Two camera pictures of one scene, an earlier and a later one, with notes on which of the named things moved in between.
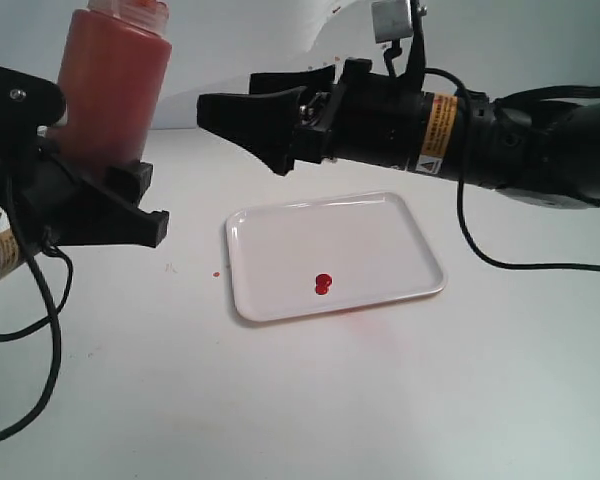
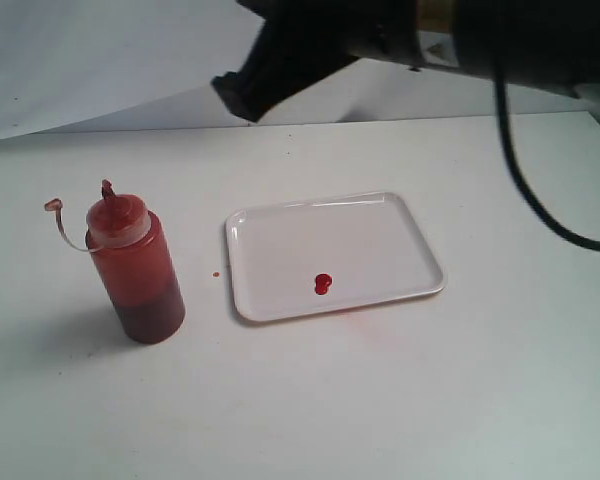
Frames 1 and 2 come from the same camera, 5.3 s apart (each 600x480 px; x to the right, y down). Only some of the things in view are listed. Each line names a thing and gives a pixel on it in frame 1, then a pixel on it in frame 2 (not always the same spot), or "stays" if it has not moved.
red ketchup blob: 323,282 stays
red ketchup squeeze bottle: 113,67 -> 132,258
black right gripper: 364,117 -> 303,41
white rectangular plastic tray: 369,244 stays
